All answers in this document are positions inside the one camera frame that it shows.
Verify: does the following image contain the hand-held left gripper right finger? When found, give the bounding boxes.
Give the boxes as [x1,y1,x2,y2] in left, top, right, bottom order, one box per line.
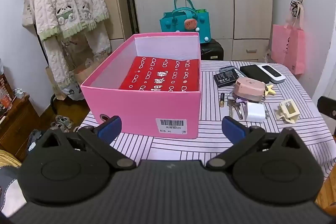
[206,116,305,170]

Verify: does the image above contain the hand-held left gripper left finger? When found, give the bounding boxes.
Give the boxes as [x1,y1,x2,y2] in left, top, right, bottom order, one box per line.
[39,115,137,170]

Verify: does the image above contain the bunch of keys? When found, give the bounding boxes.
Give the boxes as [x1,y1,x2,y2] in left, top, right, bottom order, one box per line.
[226,93,248,120]

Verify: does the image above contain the white charger plug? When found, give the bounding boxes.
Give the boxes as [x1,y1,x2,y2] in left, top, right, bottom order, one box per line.
[245,101,271,123]

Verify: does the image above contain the pink cardboard box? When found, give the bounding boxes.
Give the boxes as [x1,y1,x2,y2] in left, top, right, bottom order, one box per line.
[80,32,202,139]

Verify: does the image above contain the pink round case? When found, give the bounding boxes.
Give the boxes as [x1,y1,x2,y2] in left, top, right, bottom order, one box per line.
[233,77,266,102]

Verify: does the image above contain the cream hair claw clip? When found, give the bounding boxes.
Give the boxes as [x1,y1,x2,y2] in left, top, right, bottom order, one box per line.
[275,99,300,124]

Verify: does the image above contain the black phone battery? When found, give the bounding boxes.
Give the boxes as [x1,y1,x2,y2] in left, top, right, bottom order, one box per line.
[213,69,243,88]

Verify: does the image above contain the yellow starfish hair clip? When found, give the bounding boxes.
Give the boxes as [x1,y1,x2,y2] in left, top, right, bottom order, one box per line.
[264,84,277,96]

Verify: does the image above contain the white device with black screen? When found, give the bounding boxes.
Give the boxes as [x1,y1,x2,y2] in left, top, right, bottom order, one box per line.
[257,63,286,84]

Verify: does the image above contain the grey sneaker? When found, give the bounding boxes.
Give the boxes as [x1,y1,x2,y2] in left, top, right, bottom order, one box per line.
[51,122,67,133]
[55,115,74,128]

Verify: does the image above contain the white green plastic bag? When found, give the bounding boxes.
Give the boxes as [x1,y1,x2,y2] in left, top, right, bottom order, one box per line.
[66,82,85,101]

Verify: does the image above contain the black clothes rack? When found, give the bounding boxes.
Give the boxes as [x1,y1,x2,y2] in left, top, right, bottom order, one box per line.
[24,0,87,114]

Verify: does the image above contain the white striped tablecloth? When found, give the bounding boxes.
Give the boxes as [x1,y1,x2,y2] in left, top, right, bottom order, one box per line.
[79,60,336,180]

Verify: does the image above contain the plain brown paper bag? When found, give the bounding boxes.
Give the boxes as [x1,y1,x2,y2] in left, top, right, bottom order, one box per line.
[46,67,67,100]

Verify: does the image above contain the black plastic bag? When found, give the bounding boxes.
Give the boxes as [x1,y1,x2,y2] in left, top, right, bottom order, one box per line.
[27,130,48,152]

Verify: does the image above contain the red printed cloth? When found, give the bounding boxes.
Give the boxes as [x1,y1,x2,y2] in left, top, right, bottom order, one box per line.
[119,56,199,92]

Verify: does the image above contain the black suitcase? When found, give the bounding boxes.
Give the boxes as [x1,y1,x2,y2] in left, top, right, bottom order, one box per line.
[200,39,224,61]

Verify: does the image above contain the wooden cabinet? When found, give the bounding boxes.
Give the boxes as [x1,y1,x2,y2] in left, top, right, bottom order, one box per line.
[0,94,40,161]

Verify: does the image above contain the black chair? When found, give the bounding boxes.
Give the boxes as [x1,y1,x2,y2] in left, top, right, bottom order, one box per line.
[317,96,336,135]

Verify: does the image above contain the pink tote bag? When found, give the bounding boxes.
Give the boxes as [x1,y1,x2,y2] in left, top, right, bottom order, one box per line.
[271,7,306,75]

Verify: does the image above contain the yellow patterned blanket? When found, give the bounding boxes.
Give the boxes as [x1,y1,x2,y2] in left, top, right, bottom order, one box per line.
[0,149,22,169]

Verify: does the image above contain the grey padded cloth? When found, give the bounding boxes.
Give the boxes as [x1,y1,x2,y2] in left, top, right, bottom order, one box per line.
[0,166,28,214]

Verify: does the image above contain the teal felt handbag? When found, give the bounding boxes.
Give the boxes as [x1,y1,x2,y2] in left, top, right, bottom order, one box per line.
[160,0,212,44]

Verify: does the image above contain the tan cabinet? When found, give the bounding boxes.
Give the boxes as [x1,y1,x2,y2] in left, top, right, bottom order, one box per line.
[85,0,133,54]

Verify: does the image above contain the cream canvas tote bag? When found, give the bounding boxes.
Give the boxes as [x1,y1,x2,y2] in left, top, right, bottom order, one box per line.
[21,0,37,28]

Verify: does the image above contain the black hair ties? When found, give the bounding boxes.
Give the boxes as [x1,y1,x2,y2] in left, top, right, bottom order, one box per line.
[290,0,305,17]

